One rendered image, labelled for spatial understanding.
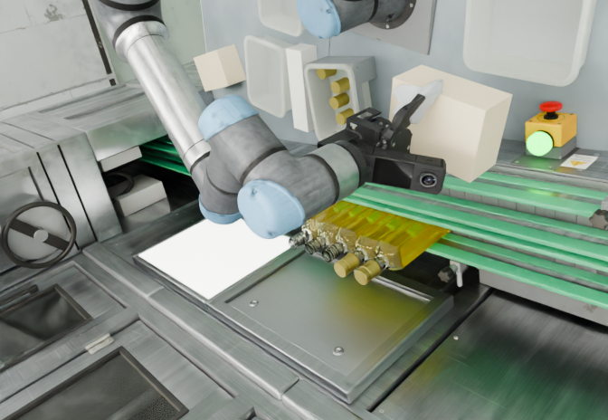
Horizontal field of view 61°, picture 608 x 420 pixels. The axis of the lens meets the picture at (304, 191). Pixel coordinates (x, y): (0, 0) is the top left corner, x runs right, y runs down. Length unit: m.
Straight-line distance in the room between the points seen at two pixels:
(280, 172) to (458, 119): 0.29
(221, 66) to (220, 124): 1.11
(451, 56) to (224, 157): 0.70
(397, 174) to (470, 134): 0.13
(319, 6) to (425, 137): 0.39
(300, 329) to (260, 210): 0.58
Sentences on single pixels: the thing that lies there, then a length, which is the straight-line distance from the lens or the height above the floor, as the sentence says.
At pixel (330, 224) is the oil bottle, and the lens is 1.20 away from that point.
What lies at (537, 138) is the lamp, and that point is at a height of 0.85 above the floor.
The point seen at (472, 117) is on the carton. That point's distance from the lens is 0.78.
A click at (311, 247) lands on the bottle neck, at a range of 1.16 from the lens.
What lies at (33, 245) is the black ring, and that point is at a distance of 1.83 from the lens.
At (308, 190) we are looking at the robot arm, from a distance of 0.63.
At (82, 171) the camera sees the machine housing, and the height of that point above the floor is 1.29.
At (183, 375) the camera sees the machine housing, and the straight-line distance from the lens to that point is 1.22.
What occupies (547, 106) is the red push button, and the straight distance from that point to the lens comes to 1.09.
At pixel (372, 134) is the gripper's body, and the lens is 0.74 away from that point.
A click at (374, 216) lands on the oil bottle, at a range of 1.20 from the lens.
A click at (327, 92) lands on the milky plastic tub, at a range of 1.47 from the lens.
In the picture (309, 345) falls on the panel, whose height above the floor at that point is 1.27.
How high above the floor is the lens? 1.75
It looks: 34 degrees down
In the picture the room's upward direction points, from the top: 119 degrees counter-clockwise
